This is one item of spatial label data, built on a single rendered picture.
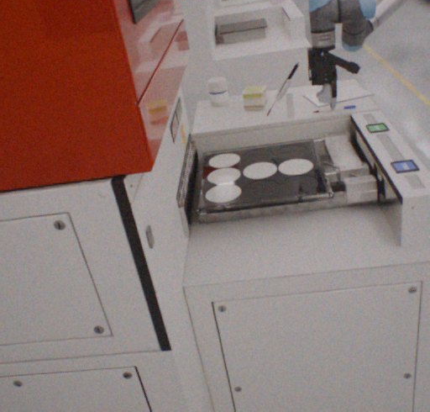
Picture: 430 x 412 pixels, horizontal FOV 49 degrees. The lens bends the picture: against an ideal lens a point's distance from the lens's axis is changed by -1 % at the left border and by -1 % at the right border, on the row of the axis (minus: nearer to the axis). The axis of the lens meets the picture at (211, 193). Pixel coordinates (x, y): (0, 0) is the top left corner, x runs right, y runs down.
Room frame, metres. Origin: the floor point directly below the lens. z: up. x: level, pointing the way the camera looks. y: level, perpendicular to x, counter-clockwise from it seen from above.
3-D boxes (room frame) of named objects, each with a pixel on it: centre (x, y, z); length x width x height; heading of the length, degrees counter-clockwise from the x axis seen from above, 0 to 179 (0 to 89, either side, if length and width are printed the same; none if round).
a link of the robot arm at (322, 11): (1.51, -0.43, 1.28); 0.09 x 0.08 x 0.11; 77
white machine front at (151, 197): (1.12, 0.09, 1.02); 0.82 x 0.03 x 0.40; 173
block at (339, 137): (1.43, -0.44, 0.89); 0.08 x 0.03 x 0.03; 83
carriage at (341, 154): (1.27, -0.42, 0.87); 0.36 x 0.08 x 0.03; 173
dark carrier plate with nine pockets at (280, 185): (1.28, -0.15, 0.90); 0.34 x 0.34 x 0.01; 83
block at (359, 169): (1.19, -0.41, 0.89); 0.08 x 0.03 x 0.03; 83
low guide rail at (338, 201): (1.16, -0.20, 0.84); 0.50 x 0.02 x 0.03; 83
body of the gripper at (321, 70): (1.50, -0.42, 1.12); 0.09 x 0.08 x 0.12; 83
